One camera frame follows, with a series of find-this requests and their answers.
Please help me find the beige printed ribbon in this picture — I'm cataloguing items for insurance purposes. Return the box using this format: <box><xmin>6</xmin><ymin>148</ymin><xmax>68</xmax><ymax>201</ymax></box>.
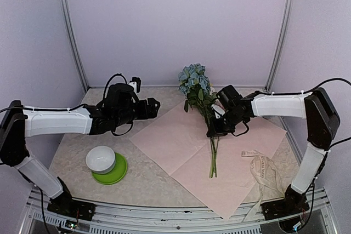
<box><xmin>241</xmin><ymin>150</ymin><xmax>285</xmax><ymax>222</ymax></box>

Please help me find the pink wrapping paper sheet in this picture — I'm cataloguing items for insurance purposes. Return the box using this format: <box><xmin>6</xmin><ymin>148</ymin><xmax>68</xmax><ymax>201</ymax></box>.
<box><xmin>130</xmin><ymin>104</ymin><xmax>286</xmax><ymax>220</ymax></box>

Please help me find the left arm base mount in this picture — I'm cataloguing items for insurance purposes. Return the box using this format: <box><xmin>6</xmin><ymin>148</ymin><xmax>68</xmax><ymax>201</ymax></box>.
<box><xmin>47</xmin><ymin>199</ymin><xmax>96</xmax><ymax>221</ymax></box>

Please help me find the green plastic plate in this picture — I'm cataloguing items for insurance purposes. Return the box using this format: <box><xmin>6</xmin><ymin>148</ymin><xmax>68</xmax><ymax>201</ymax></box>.
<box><xmin>92</xmin><ymin>152</ymin><xmax>128</xmax><ymax>185</ymax></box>

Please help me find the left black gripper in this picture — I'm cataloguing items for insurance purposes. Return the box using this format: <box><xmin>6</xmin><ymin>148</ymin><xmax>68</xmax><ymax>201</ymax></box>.
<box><xmin>115</xmin><ymin>97</ymin><xmax>161</xmax><ymax>127</ymax></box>

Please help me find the blue fake flower bunch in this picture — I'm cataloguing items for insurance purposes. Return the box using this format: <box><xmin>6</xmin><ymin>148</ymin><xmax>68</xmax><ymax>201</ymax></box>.
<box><xmin>178</xmin><ymin>64</ymin><xmax>216</xmax><ymax>128</ymax></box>

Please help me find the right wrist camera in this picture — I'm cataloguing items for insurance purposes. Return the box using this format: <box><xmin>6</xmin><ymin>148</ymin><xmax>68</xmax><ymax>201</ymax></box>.
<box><xmin>211</xmin><ymin>104</ymin><xmax>225</xmax><ymax>119</ymax></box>

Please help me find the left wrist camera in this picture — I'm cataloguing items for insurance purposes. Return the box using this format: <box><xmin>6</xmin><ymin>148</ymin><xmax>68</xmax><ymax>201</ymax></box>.
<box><xmin>128</xmin><ymin>76</ymin><xmax>141</xmax><ymax>94</ymax></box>

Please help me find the right aluminium frame post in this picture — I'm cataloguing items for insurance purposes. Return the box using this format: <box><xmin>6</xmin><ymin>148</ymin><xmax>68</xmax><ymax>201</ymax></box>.
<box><xmin>265</xmin><ymin>0</ymin><xmax>293</xmax><ymax>92</ymax></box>

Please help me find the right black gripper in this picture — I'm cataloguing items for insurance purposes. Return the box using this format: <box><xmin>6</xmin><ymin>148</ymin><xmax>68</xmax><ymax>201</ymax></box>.
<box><xmin>207</xmin><ymin>109</ymin><xmax>245</xmax><ymax>136</ymax></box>

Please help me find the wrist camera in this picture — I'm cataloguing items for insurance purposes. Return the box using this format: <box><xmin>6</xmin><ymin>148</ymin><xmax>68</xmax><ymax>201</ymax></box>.
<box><xmin>128</xmin><ymin>76</ymin><xmax>141</xmax><ymax>94</ymax></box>
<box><xmin>211</xmin><ymin>104</ymin><xmax>225</xmax><ymax>119</ymax></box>

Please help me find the left aluminium frame post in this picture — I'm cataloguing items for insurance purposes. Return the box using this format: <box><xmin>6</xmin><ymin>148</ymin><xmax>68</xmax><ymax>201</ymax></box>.
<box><xmin>60</xmin><ymin>0</ymin><xmax>89</xmax><ymax>93</ymax></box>

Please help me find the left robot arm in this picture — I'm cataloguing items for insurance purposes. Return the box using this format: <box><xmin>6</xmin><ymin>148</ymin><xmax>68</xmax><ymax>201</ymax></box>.
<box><xmin>1</xmin><ymin>82</ymin><xmax>161</xmax><ymax>215</ymax></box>

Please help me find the aluminium frame post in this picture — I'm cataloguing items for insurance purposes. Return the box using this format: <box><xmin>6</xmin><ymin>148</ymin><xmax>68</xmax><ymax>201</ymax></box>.
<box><xmin>60</xmin><ymin>0</ymin><xmax>89</xmax><ymax>93</ymax></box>
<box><xmin>265</xmin><ymin>0</ymin><xmax>293</xmax><ymax>92</ymax></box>

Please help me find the white ceramic bowl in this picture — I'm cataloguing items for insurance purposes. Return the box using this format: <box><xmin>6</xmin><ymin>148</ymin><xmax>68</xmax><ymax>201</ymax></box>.
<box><xmin>86</xmin><ymin>146</ymin><xmax>116</xmax><ymax>174</ymax></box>

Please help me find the front aluminium rail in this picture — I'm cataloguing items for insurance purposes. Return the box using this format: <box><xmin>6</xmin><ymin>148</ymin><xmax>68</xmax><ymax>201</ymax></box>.
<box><xmin>19</xmin><ymin>189</ymin><xmax>338</xmax><ymax>234</ymax></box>

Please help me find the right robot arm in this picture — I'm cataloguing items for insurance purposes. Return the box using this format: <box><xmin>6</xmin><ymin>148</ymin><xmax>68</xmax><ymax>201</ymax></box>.
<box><xmin>207</xmin><ymin>85</ymin><xmax>341</xmax><ymax>214</ymax></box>

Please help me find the pale pink fake flower stem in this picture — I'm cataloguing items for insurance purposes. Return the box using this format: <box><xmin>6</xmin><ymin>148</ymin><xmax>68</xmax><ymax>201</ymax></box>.
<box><xmin>210</xmin><ymin>136</ymin><xmax>220</xmax><ymax>178</ymax></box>

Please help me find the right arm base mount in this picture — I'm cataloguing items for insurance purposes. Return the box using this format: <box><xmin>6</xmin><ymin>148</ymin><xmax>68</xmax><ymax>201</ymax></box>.
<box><xmin>261</xmin><ymin>198</ymin><xmax>310</xmax><ymax>220</ymax></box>

